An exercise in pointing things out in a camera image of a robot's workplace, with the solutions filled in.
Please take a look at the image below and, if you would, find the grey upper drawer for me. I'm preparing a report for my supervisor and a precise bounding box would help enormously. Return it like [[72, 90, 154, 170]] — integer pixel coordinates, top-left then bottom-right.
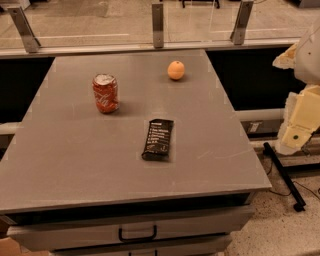
[[8, 205, 254, 251]]

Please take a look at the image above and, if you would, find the red coca-cola can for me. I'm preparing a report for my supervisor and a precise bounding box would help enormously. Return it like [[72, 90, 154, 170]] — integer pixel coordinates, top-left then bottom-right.
[[92, 74, 119, 114]]

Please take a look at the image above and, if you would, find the middle metal railing bracket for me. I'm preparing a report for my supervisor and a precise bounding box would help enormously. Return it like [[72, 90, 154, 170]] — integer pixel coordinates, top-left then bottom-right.
[[152, 3, 164, 48]]

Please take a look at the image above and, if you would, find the black drawer handle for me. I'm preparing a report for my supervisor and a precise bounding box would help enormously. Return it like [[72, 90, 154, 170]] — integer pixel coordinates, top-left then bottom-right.
[[118, 225, 158, 243]]

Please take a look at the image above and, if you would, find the left metal railing bracket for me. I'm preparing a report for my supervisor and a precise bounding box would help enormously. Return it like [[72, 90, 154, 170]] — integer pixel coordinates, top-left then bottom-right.
[[8, 6, 41, 53]]

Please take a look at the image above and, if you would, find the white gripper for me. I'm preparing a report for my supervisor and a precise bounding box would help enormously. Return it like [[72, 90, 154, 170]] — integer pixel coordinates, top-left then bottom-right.
[[272, 19, 320, 155]]

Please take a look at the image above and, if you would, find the orange fruit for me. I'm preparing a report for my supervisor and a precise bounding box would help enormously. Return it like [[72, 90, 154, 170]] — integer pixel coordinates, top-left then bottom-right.
[[167, 61, 185, 80]]

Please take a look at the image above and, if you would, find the black rxbar chocolate wrapper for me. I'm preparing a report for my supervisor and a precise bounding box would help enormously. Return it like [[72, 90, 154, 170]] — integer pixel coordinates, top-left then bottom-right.
[[142, 119, 174, 161]]

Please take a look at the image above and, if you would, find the white horizontal rail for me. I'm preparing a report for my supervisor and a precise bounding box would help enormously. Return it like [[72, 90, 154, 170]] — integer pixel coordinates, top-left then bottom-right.
[[236, 108, 284, 121]]

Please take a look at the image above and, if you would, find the grey lower drawer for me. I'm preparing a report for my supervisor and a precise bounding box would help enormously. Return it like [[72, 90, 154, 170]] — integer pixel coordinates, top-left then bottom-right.
[[50, 235, 231, 256]]

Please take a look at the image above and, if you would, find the right metal railing bracket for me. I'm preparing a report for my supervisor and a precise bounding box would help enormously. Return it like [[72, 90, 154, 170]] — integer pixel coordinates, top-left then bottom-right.
[[230, 0, 254, 45]]

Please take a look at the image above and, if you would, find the black bar on floor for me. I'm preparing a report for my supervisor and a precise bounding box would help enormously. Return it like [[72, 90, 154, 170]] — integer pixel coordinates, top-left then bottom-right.
[[263, 142, 306, 212]]

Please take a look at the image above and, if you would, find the black cable on floor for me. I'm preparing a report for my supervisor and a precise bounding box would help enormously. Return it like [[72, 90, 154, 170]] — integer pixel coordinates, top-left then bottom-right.
[[265, 159, 320, 201]]

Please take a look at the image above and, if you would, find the metal railing bracket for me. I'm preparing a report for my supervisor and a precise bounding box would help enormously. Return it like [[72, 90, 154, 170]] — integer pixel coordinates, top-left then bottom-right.
[[152, 3, 164, 48], [8, 6, 41, 53], [230, 0, 254, 45]]

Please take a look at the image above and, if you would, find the grey drawer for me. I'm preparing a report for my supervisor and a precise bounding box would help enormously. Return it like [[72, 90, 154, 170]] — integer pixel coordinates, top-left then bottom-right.
[[8, 205, 254, 251], [50, 235, 231, 256]]

